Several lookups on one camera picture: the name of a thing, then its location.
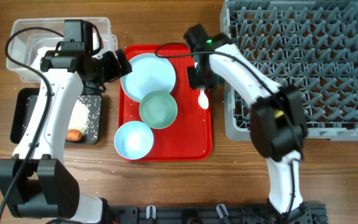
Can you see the light blue plate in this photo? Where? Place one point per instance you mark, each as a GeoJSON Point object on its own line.
{"type": "Point", "coordinates": [149, 73]}

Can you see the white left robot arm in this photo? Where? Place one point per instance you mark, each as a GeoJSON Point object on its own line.
{"type": "Point", "coordinates": [34, 181]}

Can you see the orange carrot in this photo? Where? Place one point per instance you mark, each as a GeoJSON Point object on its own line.
{"type": "Point", "coordinates": [74, 135]}

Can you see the white rice pile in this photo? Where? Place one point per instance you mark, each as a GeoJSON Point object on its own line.
{"type": "Point", "coordinates": [79, 117]}

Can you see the black waste tray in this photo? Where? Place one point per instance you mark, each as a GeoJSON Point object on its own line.
{"type": "Point", "coordinates": [25, 105]}

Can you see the clear plastic bin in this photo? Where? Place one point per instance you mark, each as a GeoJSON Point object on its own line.
{"type": "Point", "coordinates": [25, 45]}

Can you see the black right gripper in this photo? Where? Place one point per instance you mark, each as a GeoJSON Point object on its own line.
{"type": "Point", "coordinates": [194, 84]}

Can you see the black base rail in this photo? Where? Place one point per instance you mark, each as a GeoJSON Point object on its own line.
{"type": "Point", "coordinates": [308, 213]}

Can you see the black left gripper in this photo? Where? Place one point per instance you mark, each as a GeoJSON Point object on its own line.
{"type": "Point", "coordinates": [115, 71]}

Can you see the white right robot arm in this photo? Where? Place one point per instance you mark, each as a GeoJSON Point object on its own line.
{"type": "Point", "coordinates": [277, 123]}

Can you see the grey dishwasher rack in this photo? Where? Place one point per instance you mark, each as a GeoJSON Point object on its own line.
{"type": "Point", "coordinates": [312, 45]}

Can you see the light blue bowl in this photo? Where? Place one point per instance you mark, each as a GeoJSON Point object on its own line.
{"type": "Point", "coordinates": [133, 140]}

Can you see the white plastic spoon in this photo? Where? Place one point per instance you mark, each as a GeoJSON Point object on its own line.
{"type": "Point", "coordinates": [203, 100]}

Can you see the green bowl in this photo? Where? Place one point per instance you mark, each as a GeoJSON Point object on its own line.
{"type": "Point", "coordinates": [158, 109]}

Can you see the white tissue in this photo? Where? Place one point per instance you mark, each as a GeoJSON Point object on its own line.
{"type": "Point", "coordinates": [40, 54]}

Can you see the red plastic tray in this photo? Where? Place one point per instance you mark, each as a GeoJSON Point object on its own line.
{"type": "Point", "coordinates": [190, 136]}

